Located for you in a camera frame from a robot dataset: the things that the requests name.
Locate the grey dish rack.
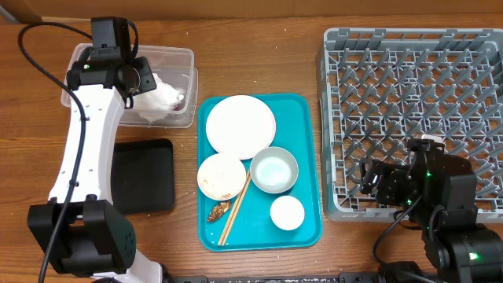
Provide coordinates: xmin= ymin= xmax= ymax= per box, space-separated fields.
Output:
xmin=316 ymin=28 xmax=502 ymax=223

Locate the grey-green ceramic bowl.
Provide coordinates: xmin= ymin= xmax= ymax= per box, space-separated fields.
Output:
xmin=250 ymin=146 xmax=299 ymax=194

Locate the wooden chopstick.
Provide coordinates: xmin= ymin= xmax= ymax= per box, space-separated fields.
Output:
xmin=217 ymin=169 xmax=252 ymax=246
xmin=220 ymin=175 xmax=252 ymax=247

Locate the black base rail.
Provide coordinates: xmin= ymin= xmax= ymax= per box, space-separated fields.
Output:
xmin=167 ymin=272 xmax=386 ymax=283

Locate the wooden chopstick left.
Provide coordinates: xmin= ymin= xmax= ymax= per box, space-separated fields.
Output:
xmin=217 ymin=169 xmax=252 ymax=246

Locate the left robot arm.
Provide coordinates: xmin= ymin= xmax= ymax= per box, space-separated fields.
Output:
xmin=28 ymin=56 xmax=167 ymax=282

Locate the teal plastic tray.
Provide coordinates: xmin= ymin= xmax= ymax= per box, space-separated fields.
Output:
xmin=197 ymin=93 xmax=323 ymax=252

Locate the large white plate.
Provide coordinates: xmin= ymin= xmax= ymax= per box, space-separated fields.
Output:
xmin=205 ymin=95 xmax=277 ymax=160

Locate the brown food scrap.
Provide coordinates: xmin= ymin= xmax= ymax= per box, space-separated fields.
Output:
xmin=207 ymin=200 xmax=232 ymax=223

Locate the wooden chopstick right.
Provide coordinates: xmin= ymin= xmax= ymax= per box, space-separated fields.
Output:
xmin=220 ymin=175 xmax=252 ymax=247

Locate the clear plastic bin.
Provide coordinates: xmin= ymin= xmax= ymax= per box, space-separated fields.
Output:
xmin=61 ymin=43 xmax=198 ymax=128

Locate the small white cup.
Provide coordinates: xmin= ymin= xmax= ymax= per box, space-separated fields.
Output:
xmin=270 ymin=196 xmax=305 ymax=231

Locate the black tray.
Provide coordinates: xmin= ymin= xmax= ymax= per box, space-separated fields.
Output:
xmin=111 ymin=138 xmax=176 ymax=215

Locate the pink bowl with crumbs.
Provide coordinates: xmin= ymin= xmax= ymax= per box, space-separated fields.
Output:
xmin=197 ymin=153 xmax=247 ymax=200

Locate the white napkin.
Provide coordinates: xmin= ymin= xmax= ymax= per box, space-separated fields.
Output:
xmin=133 ymin=73 xmax=185 ymax=122

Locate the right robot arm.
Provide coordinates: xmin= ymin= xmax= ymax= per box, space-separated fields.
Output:
xmin=360 ymin=134 xmax=502 ymax=282

